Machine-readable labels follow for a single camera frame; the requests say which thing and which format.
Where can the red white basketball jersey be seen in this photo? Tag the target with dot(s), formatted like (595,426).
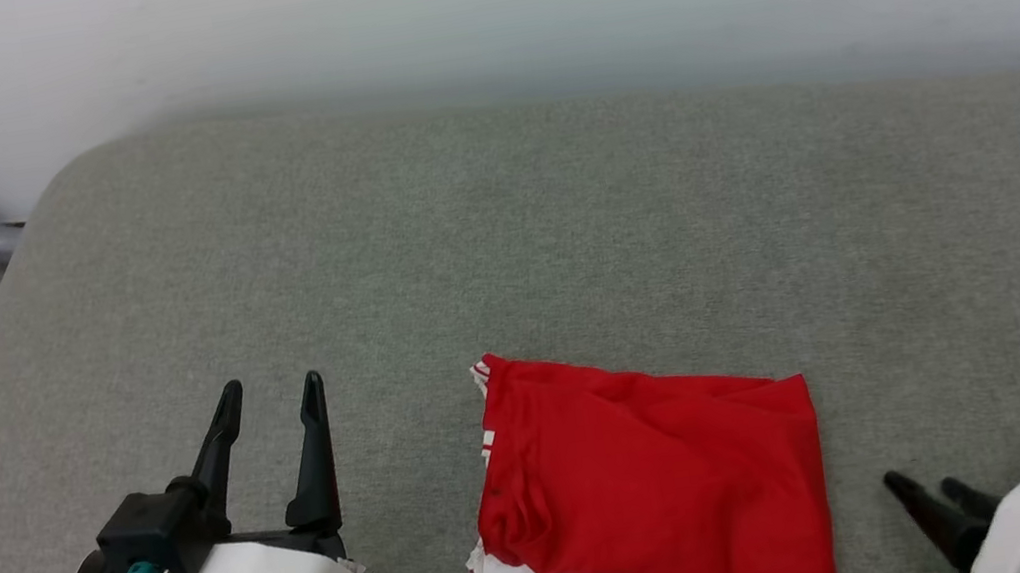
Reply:
(661,486)

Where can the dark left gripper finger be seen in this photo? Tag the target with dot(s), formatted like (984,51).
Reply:
(221,451)
(320,467)

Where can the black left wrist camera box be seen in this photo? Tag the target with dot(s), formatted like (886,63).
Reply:
(157,526)

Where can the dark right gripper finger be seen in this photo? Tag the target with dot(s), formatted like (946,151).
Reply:
(945,525)
(975,500)

